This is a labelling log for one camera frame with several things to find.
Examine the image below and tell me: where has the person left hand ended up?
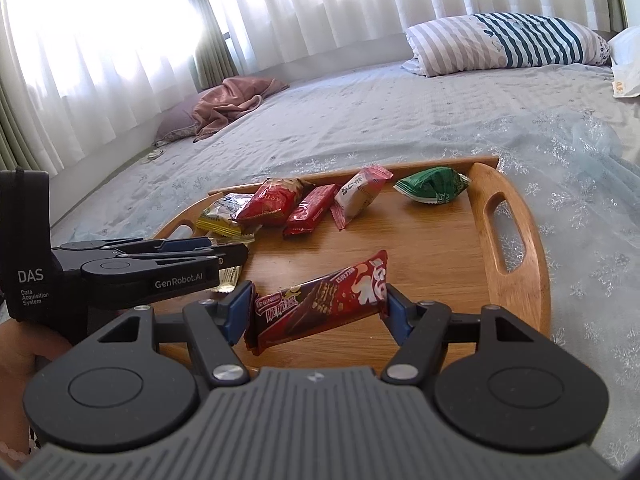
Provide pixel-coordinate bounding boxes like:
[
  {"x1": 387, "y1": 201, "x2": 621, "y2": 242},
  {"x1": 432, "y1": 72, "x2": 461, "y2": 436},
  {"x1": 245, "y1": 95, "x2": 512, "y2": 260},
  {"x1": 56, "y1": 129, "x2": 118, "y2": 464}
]
[{"x1": 0, "y1": 318, "x2": 72, "y2": 468}]

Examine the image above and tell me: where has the red white small snack packet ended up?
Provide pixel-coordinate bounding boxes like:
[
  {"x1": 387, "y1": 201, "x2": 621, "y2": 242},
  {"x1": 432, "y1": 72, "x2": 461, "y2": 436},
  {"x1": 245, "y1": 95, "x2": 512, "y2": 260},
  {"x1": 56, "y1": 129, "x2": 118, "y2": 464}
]
[{"x1": 330, "y1": 165, "x2": 394, "y2": 231}]

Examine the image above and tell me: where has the light blue lace bedspread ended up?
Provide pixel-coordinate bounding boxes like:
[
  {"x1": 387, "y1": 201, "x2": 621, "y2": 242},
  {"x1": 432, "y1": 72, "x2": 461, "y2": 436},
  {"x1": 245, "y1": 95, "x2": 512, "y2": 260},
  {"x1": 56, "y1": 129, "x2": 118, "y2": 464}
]
[{"x1": 53, "y1": 64, "x2": 639, "y2": 468}]

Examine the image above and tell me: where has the wooden serving tray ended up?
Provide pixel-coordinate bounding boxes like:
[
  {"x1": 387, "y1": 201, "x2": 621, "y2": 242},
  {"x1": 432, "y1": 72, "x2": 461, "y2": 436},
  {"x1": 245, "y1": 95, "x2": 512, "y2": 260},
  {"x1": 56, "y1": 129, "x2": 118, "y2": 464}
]
[{"x1": 150, "y1": 155, "x2": 552, "y2": 376}]

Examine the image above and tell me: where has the green snack packet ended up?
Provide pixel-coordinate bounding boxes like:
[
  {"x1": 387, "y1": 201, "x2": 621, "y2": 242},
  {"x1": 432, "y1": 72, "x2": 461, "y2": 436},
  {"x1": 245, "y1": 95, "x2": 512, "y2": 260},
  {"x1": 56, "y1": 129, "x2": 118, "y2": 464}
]
[{"x1": 394, "y1": 166, "x2": 471, "y2": 205}]

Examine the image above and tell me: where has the long red chocolate wafer bar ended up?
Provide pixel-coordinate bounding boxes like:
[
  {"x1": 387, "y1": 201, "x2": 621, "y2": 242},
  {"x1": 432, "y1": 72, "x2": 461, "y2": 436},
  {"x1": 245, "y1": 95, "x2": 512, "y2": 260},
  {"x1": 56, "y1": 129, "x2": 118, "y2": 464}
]
[{"x1": 244, "y1": 250, "x2": 388, "y2": 356}]

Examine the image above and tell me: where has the purple pillow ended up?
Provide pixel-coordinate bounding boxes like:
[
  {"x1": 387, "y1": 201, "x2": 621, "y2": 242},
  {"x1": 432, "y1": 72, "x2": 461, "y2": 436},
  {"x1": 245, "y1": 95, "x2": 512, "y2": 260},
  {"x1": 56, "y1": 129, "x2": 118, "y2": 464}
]
[{"x1": 154, "y1": 91, "x2": 205, "y2": 145}]

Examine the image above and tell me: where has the red pillow snack bag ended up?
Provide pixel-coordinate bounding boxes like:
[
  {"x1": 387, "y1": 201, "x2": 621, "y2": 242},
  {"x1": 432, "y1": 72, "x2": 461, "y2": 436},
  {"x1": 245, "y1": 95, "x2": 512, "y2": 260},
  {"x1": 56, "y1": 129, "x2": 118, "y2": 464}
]
[{"x1": 236, "y1": 178, "x2": 314, "y2": 226}]

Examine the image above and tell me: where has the red foil snack bar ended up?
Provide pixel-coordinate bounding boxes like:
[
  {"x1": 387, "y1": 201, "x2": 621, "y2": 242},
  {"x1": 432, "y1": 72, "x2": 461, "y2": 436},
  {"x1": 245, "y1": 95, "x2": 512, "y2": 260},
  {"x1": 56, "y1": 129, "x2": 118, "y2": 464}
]
[{"x1": 282, "y1": 184, "x2": 338, "y2": 237}]

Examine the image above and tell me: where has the small trinket on bed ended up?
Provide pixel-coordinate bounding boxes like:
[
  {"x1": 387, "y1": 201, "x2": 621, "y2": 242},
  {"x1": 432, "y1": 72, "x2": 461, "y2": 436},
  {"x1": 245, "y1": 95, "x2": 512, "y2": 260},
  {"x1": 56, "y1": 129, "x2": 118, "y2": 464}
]
[{"x1": 141, "y1": 148, "x2": 165, "y2": 164}]

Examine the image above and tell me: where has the green drape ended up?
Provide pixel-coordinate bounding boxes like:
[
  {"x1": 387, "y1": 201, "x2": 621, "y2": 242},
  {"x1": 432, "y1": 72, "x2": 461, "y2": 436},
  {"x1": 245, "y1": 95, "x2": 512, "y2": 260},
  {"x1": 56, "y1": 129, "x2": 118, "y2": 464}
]
[{"x1": 189, "y1": 0, "x2": 238, "y2": 90}]

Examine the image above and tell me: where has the white plastic bag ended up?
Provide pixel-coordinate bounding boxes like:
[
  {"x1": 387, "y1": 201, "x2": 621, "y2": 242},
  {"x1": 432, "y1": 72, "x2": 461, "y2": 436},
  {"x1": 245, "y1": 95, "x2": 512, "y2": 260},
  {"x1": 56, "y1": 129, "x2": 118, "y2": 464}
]
[{"x1": 608, "y1": 25, "x2": 640, "y2": 99}]

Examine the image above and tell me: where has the yellow Americ cracker pack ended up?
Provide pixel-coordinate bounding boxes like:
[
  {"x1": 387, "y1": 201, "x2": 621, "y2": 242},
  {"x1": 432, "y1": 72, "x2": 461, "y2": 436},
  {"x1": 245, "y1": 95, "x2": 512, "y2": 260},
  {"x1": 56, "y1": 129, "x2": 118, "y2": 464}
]
[{"x1": 195, "y1": 193, "x2": 262, "y2": 237}]

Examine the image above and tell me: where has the white sheer curtain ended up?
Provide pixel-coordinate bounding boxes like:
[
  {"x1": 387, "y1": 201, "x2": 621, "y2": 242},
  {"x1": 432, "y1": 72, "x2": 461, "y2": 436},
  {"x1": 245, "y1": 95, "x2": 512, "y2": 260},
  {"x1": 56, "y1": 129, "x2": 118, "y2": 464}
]
[{"x1": 1, "y1": 0, "x2": 623, "y2": 174}]

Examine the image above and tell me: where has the pink crumpled blanket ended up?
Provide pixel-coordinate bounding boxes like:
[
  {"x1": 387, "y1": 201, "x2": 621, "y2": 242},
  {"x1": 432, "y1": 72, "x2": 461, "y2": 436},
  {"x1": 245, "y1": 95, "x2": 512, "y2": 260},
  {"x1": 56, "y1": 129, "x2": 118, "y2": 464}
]
[{"x1": 192, "y1": 76, "x2": 288, "y2": 142}]

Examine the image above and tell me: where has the striped pillow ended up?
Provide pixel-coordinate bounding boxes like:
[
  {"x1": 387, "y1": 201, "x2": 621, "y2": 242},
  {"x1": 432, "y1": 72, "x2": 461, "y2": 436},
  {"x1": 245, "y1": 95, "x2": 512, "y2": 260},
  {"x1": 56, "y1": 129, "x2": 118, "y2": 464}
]
[{"x1": 402, "y1": 12, "x2": 611, "y2": 77}]

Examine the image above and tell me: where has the gold snack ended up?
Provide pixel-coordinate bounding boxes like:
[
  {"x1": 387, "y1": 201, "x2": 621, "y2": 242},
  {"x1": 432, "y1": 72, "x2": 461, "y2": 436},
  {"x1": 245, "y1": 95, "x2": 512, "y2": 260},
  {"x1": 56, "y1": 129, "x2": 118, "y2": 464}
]
[{"x1": 210, "y1": 266, "x2": 243, "y2": 294}]

